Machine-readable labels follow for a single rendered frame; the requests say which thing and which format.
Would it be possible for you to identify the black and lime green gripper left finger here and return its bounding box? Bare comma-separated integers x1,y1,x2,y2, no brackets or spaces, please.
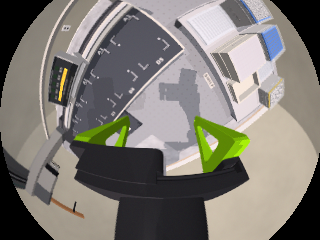
74,116,130,147

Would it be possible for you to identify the white flat cover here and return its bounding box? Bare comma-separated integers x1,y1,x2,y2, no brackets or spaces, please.
186,5,237,46
258,62,274,83

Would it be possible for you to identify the dark grey flat pad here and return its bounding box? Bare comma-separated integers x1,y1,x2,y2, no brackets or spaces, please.
116,110,142,136

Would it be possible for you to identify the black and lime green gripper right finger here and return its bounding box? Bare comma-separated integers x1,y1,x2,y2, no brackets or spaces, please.
194,116,250,173

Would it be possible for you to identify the grey perforated base plate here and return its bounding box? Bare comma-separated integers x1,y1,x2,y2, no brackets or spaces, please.
125,0,234,152

